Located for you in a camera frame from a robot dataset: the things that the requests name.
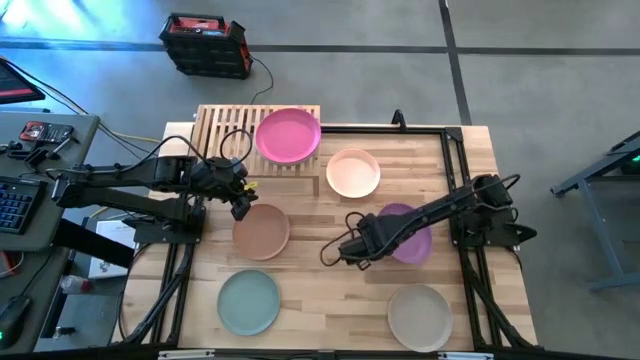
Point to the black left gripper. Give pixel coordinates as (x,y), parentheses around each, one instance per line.
(220,175)

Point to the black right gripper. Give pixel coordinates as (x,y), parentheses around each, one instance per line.
(380,232)

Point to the terracotta plastic plate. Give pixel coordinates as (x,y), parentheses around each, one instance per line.
(262,235)

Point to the purple plastic plate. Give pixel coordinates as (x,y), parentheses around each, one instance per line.
(415,247)

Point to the peach plastic plate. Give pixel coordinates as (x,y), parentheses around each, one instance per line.
(353,173)

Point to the magenta plastic plate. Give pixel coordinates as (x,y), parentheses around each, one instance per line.
(287,135)

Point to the pale beige plastic plate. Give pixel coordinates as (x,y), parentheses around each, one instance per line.
(420,318)

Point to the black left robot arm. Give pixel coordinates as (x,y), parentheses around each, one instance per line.
(125,175)

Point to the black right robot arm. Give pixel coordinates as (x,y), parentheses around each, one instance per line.
(440,205)

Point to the slatted wooden shelf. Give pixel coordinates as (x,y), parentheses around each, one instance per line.
(225,117)

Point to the pale green plastic plate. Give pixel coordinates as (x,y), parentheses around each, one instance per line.
(248,302)

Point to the white paper booklet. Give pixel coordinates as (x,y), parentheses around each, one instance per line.
(112,250)

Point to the red black tool case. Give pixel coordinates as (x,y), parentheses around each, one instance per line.
(206,46)

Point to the grey desk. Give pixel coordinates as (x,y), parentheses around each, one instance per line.
(75,130)

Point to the clear plastic bottle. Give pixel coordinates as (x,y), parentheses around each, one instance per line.
(75,284)

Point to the black desk clamp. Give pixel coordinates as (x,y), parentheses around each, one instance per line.
(42,152)

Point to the red black handheld device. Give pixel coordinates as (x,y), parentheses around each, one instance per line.
(46,132)

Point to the black backlit keyboard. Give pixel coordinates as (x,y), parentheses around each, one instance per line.
(17,204)

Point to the black computer mouse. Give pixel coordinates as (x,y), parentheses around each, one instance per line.
(11,320)

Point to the dark screen with red stripe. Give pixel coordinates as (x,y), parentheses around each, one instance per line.
(15,82)

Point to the black aluminium rig frame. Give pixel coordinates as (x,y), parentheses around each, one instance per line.
(449,165)

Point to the grey metal table frame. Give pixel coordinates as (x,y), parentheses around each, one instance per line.
(600,225)

